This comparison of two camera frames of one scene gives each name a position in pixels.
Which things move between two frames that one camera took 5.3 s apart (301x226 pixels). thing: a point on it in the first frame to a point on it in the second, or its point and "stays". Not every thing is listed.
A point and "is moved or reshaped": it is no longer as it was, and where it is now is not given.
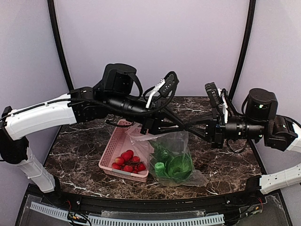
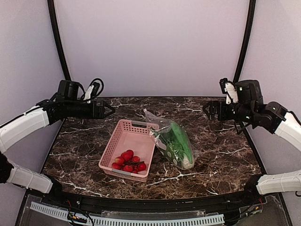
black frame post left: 52,17 stays
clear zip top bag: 169,157 is moved or reshaped
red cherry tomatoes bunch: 129,163 stays
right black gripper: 214,128 to 217,110
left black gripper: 152,118 to 99,109
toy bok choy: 177,167 to 175,146
